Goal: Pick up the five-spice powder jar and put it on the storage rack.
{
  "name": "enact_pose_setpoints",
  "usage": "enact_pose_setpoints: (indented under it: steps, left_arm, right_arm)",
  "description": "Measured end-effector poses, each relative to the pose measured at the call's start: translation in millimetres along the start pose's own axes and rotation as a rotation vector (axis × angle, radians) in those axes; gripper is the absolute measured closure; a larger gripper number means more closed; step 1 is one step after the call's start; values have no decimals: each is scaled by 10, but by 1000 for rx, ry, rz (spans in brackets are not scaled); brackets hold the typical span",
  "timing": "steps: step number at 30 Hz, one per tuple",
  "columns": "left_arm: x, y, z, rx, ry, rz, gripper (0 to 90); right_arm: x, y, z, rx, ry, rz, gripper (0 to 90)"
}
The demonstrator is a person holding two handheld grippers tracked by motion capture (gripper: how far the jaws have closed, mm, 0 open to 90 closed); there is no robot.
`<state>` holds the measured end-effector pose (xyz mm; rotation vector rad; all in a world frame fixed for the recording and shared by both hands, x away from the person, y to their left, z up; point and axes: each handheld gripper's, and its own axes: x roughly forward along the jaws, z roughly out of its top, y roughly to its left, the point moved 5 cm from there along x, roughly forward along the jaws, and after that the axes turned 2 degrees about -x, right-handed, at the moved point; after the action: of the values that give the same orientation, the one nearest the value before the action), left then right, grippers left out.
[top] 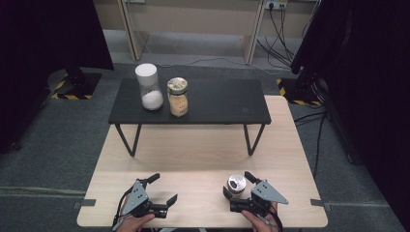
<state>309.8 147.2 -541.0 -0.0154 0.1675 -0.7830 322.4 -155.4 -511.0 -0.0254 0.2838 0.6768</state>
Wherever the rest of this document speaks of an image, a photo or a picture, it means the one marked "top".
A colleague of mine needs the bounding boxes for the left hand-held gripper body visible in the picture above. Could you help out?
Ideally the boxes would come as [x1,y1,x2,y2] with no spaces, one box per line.
[122,180,169,219]

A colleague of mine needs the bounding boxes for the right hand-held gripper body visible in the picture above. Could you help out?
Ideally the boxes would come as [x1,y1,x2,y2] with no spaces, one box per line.
[229,179,290,218]

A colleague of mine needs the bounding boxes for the silver-lid jar of brown spice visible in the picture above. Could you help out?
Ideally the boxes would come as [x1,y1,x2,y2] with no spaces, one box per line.
[226,173,248,198]

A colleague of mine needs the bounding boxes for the black shelf rack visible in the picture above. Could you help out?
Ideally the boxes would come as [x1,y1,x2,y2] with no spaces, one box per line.
[107,77,273,158]

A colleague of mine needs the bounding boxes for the gold-lid jar of yellow spice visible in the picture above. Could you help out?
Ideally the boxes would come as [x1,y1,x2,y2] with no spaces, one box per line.
[166,76,190,118]

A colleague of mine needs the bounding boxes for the white-lid jar of white powder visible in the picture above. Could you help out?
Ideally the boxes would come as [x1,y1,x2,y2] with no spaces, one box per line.
[134,63,164,111]

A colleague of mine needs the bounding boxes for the person's left hand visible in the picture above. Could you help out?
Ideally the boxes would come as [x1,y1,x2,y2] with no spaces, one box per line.
[115,213,157,232]

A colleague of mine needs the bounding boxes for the person's right hand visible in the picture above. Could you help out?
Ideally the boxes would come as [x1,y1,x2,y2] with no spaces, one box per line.
[241,202,278,232]

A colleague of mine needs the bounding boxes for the grey tape strip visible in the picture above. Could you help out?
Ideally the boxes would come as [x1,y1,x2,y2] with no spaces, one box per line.
[73,198,97,210]
[310,198,333,212]

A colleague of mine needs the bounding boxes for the black stand base, striped tape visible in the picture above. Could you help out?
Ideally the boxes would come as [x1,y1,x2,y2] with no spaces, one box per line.
[276,72,323,106]
[47,67,103,101]

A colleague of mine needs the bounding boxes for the black curtain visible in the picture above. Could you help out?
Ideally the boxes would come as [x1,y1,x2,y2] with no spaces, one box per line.
[289,0,410,231]
[0,0,114,154]

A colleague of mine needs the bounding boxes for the beige wooden desk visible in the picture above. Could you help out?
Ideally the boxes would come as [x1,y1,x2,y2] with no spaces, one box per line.
[92,0,320,65]

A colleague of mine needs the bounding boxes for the left hand-held gripper cable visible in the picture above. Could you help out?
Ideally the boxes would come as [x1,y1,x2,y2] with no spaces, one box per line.
[111,188,132,232]

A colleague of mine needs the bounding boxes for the hand-held gripper cable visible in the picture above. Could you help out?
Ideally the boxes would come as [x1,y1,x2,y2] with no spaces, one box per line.
[262,207,284,232]
[111,188,132,232]

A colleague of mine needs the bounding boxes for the right hand-held gripper cable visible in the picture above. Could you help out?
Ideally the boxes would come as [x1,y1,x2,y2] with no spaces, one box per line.
[262,207,284,232]

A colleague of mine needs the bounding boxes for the black floor cables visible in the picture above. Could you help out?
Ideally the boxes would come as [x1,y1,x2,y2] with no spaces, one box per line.
[293,80,331,180]

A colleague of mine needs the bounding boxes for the white cable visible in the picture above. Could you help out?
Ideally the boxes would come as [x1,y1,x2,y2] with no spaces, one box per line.
[136,30,291,76]

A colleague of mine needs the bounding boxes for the black power cables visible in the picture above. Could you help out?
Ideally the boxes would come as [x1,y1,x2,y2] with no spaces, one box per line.
[256,6,296,71]

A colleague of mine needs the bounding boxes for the white wall socket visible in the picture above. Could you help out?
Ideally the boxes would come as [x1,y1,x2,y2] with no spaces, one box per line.
[264,0,288,10]

